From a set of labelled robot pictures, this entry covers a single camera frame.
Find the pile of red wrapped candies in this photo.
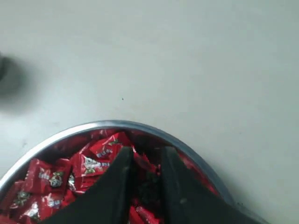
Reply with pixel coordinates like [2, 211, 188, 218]
[0, 129, 220, 224]

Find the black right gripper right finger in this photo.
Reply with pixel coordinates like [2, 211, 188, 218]
[161, 146, 265, 224]

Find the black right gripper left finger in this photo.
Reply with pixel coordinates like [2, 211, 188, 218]
[43, 147, 134, 224]

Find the round steel bowl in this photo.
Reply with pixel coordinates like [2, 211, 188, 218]
[0, 120, 266, 224]

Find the stainless steel cup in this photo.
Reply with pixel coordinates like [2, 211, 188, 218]
[0, 53, 9, 80]

